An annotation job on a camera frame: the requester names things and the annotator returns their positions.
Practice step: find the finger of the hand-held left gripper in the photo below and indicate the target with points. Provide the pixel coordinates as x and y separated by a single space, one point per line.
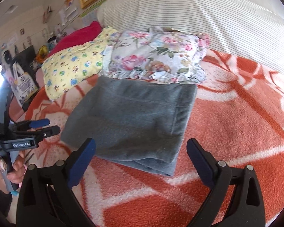
39 123
48 132

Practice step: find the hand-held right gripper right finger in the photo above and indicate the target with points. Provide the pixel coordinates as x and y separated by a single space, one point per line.
200 163

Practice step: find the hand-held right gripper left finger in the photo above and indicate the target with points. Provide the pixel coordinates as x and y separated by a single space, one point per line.
81 163

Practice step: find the grey pants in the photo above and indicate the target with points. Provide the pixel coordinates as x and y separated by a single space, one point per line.
132 118

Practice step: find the person's left hand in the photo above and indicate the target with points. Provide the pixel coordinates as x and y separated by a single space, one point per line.
16 170

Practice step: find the orange and white blanket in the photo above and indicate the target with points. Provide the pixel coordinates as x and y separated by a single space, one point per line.
227 134

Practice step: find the printed tote bag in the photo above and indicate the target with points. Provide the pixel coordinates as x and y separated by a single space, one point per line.
24 85

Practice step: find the pink pillow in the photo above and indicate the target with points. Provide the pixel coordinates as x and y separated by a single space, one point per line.
40 80

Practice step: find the yellow cartoon print pillow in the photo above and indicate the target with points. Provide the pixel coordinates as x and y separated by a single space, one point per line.
71 66

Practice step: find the black cabinet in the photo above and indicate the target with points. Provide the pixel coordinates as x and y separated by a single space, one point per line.
26 53

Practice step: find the red cloth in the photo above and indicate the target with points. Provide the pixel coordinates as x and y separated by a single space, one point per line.
78 37

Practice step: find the floral print pillow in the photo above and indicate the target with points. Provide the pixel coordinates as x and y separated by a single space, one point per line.
156 56

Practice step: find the white striped bedding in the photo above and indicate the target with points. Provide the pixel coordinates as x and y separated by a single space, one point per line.
203 11

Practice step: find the papers on wall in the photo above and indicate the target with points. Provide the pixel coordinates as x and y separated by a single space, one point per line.
68 11

